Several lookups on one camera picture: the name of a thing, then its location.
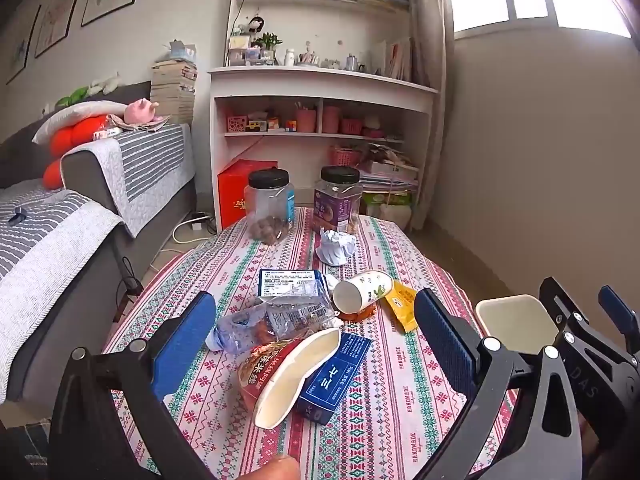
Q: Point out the person's hand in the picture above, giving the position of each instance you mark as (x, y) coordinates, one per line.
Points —
(281, 467)

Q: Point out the dark blue carton box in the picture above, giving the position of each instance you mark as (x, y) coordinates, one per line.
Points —
(324, 391)

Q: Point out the patterned tablecloth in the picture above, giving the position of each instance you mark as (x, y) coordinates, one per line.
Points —
(398, 408)

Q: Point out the pink pen holder cup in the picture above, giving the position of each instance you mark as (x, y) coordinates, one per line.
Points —
(306, 120)

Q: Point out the orange plush toy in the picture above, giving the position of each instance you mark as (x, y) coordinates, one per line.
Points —
(87, 130)

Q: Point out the grey sofa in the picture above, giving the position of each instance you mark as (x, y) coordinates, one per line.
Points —
(60, 259)

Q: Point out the white blue medicine box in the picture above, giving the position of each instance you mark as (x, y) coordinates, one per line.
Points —
(291, 283)

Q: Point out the cream trash bin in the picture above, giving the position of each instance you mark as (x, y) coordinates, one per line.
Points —
(520, 322)

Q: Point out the beige curtain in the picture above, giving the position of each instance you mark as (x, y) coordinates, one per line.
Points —
(432, 32)

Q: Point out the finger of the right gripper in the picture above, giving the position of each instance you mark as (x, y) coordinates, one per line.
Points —
(567, 317)
(623, 317)

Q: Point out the pile of papers and books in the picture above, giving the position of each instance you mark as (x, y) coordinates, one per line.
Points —
(384, 168)

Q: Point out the white paper ball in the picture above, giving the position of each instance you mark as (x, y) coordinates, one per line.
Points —
(336, 248)

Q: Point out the white paper cup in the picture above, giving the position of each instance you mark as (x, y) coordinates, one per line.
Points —
(357, 293)

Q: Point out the clear jar purple label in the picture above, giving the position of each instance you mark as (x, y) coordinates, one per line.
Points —
(337, 196)

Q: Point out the white stone block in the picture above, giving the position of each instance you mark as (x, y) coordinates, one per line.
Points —
(398, 214)

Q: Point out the pink basket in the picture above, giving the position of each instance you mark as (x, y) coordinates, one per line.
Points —
(341, 156)

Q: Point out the red gift box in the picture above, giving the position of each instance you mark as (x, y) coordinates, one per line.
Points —
(232, 182)

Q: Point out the orange peel piece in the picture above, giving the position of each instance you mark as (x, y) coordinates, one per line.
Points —
(358, 316)

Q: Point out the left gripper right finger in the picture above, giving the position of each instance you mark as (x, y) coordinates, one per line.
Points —
(542, 439)

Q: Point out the yellow snack wrapper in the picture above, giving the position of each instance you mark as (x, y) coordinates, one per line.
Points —
(401, 301)

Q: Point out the small potted plant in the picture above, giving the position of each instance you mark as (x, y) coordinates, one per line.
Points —
(268, 44)

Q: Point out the red instant noodle bowl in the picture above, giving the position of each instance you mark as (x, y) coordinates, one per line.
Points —
(271, 378)

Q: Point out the crushed plastic water bottle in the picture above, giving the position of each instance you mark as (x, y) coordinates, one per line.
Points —
(274, 320)

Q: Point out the clear jar blue label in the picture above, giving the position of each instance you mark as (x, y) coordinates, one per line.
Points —
(270, 205)

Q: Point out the white bookshelf unit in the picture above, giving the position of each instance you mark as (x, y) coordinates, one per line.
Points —
(351, 60)

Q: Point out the stack of books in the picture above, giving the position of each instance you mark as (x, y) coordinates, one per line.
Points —
(173, 90)

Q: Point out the pink plush toy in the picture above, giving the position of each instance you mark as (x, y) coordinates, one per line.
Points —
(140, 112)

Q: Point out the white pillow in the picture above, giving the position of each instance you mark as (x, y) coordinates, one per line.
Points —
(71, 115)

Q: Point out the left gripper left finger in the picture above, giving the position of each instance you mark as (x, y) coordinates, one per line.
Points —
(87, 439)

